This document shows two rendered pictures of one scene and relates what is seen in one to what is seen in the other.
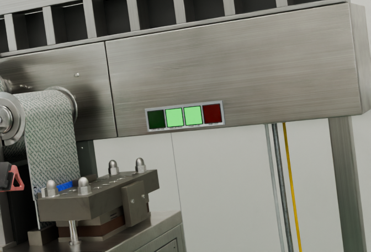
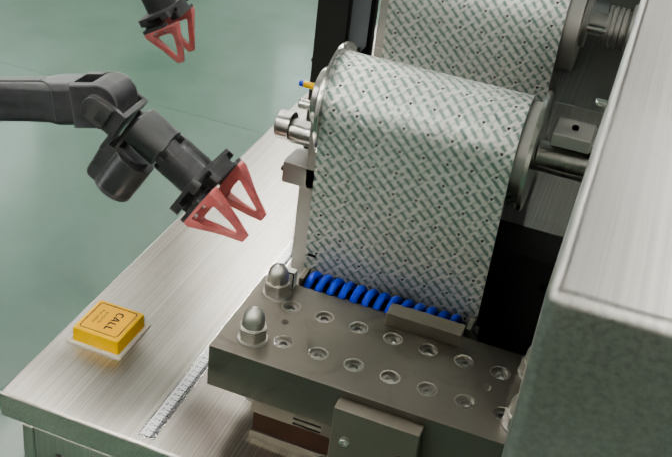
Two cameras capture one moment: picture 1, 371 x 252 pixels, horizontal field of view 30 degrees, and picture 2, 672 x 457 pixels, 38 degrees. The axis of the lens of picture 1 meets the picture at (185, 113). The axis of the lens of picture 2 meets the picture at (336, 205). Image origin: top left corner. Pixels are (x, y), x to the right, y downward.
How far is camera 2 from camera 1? 1.92 m
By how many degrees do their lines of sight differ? 82
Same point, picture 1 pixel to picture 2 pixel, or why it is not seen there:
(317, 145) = not seen: outside the picture
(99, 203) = (243, 375)
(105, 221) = (269, 415)
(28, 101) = (368, 96)
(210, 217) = not seen: outside the picture
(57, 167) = (400, 259)
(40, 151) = (352, 204)
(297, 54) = not seen: outside the picture
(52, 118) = (422, 161)
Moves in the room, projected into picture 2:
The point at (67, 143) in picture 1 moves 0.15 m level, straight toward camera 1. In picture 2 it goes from (459, 233) to (339, 238)
